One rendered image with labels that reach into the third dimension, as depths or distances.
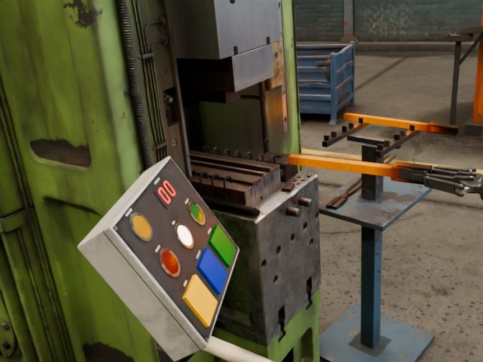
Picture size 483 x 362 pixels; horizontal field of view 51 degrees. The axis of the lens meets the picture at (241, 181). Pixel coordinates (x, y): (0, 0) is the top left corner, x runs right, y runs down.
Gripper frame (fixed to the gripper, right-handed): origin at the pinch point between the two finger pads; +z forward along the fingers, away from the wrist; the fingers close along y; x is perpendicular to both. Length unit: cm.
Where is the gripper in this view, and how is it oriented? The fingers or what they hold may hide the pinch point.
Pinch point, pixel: (412, 173)
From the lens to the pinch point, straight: 135.7
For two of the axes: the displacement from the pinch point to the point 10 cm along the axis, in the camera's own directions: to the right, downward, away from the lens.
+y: 5.7, -3.6, 7.4
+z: -8.2, -1.7, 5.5
